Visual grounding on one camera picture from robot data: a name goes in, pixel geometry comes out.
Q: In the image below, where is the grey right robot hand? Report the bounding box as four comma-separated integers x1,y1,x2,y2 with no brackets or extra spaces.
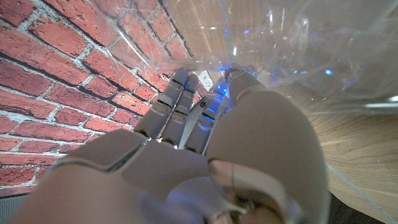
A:
6,68,332,224

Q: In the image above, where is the clear cellophane sheet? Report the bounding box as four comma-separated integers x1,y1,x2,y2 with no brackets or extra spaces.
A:
90,0,398,116

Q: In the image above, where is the white power strip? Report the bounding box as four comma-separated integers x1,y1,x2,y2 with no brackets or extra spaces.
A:
198,70,215,91

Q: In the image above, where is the grey tape outline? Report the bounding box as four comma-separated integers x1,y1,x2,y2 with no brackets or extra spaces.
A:
325,161,398,224

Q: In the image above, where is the red brick print backdrop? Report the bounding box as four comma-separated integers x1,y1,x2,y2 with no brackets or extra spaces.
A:
0,0,212,198

